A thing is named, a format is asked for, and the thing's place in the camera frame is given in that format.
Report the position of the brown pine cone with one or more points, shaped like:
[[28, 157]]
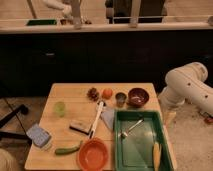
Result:
[[93, 94]]

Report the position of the grey folded cloth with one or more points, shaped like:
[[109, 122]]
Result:
[[108, 117]]

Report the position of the green plastic cup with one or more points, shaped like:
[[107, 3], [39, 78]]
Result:
[[59, 108]]

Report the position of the black chair base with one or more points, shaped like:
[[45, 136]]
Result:
[[11, 126]]

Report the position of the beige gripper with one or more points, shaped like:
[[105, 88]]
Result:
[[169, 117]]

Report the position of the black whiteboard eraser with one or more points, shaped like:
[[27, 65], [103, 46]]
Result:
[[80, 126]]

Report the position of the yellow corn cob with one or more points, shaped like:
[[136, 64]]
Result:
[[156, 156]]

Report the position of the blue sponge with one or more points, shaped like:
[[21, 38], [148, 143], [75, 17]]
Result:
[[39, 136]]

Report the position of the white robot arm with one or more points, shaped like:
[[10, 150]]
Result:
[[185, 83]]

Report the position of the orange plastic bowl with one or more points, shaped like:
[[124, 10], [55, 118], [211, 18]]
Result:
[[93, 155]]

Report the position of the metal spoon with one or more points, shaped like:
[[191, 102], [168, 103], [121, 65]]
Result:
[[125, 133]]

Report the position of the green tray on counter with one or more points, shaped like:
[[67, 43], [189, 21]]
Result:
[[41, 22]]

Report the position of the small metal cup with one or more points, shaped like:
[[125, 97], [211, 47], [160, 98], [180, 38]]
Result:
[[120, 99]]

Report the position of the dark red bowl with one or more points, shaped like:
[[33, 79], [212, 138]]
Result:
[[137, 97]]

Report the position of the green cucumber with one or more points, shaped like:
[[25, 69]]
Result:
[[66, 151]]

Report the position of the green plastic tray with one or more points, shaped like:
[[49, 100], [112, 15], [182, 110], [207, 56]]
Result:
[[135, 152]]

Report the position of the orange fruit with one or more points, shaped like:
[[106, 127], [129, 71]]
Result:
[[107, 93]]

